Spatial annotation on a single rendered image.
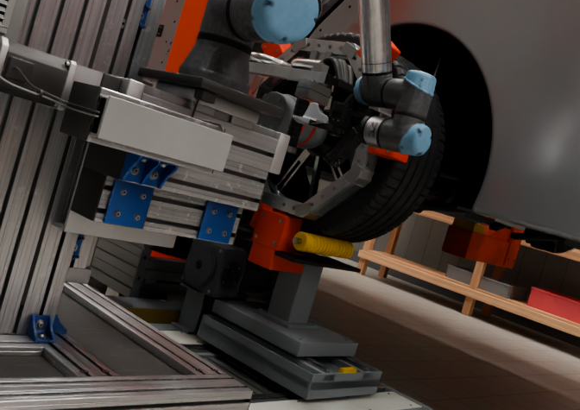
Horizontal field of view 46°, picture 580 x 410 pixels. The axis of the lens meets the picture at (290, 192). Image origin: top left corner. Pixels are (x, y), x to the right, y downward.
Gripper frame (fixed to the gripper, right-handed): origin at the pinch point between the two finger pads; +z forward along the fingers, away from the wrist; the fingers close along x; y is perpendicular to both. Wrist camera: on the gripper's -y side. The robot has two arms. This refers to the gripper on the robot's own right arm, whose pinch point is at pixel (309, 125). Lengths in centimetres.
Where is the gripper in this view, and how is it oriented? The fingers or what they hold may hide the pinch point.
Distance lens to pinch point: 182.1
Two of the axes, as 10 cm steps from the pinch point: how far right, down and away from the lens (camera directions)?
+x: -6.4, -1.7, -7.5
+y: 2.8, -9.6, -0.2
